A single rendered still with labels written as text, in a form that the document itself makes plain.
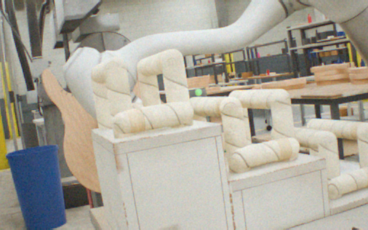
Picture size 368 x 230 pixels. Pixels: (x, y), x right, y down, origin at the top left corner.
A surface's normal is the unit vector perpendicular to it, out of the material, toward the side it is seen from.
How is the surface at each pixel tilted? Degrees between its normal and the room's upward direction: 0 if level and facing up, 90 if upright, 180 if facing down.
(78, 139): 89
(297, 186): 90
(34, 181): 94
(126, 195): 90
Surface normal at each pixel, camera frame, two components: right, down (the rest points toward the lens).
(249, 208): 0.29, 0.03
